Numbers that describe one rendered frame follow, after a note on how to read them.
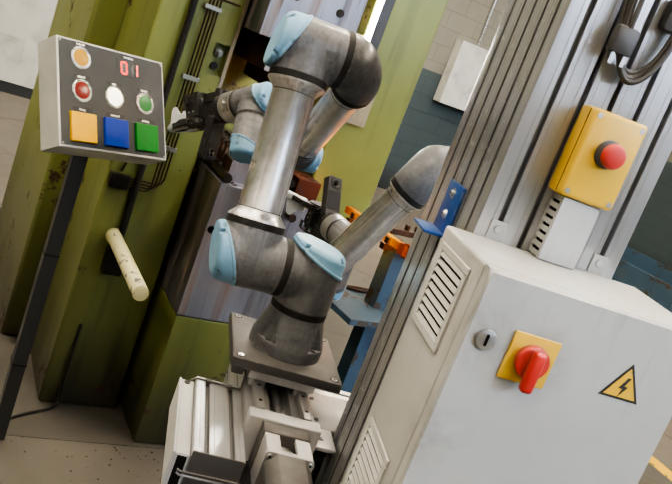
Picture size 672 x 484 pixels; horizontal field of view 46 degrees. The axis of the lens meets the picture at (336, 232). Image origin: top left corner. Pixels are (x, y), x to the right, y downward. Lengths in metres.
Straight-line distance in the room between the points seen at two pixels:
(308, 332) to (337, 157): 1.28
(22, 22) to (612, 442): 6.89
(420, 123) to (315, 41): 8.13
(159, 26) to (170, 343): 0.97
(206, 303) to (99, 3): 1.08
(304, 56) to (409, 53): 1.30
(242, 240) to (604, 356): 0.70
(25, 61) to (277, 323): 6.27
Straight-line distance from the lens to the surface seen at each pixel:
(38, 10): 7.60
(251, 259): 1.49
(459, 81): 9.58
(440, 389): 1.06
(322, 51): 1.53
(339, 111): 1.68
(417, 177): 1.74
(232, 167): 2.48
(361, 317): 2.52
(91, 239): 2.61
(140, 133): 2.20
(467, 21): 9.69
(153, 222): 2.62
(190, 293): 2.52
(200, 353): 2.63
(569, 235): 1.22
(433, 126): 9.73
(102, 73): 2.18
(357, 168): 2.80
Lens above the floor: 1.42
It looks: 13 degrees down
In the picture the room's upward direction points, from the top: 21 degrees clockwise
